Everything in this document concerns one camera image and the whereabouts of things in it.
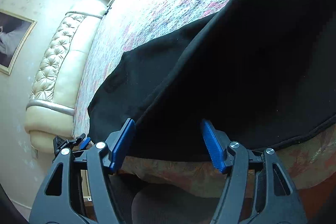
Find person's dark trouser leg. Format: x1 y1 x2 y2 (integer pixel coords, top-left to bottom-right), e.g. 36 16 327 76
131 184 219 224

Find cream tufted leather headboard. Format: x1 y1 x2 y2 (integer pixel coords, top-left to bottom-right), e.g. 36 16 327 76
25 0 106 153

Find floral bedspread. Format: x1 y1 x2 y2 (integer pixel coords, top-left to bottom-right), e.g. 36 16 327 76
73 0 335 197

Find framed black white picture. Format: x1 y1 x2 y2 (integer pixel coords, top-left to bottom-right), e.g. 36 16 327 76
1 9 37 76

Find black pants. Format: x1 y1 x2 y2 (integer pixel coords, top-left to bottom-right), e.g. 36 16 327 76
88 0 335 162

